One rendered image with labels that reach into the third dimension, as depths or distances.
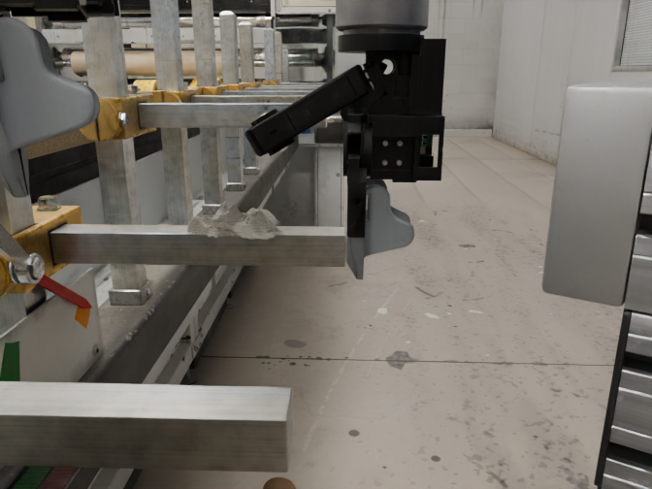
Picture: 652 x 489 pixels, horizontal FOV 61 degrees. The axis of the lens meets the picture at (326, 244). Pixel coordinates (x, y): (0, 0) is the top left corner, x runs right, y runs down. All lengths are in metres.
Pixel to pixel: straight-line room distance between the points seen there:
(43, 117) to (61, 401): 0.15
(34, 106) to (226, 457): 0.20
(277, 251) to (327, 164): 2.54
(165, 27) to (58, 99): 0.66
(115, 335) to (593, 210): 0.58
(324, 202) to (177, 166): 2.13
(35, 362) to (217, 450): 0.29
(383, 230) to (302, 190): 2.71
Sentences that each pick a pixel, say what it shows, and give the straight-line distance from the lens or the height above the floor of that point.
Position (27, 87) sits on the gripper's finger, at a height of 0.99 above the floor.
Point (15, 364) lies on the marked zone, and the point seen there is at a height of 0.77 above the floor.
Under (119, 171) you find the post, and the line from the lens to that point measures 0.75.
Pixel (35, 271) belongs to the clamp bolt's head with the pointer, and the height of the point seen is 0.85.
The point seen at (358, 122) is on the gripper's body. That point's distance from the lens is 0.46.
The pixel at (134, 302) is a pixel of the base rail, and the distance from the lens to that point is 0.79.
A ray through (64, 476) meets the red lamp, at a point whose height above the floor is 0.70.
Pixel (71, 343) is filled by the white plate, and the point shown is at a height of 0.74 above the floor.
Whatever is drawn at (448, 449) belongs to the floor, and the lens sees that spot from 1.68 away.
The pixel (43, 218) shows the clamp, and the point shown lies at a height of 0.87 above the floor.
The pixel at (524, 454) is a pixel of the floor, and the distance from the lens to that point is 1.72.
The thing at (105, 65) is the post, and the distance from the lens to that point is 0.74.
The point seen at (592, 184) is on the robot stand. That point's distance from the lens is 0.25.
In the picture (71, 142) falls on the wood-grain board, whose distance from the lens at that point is 1.09.
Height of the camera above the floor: 1.00
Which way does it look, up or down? 17 degrees down
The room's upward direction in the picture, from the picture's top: straight up
